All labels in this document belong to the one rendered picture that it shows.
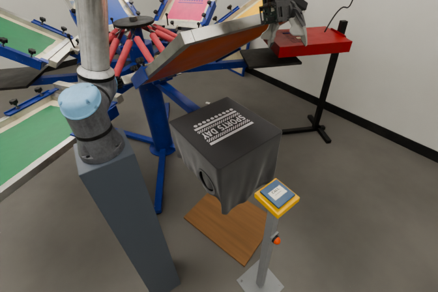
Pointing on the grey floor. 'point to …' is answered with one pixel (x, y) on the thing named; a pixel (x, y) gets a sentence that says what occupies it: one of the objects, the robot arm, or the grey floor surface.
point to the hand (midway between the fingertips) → (287, 47)
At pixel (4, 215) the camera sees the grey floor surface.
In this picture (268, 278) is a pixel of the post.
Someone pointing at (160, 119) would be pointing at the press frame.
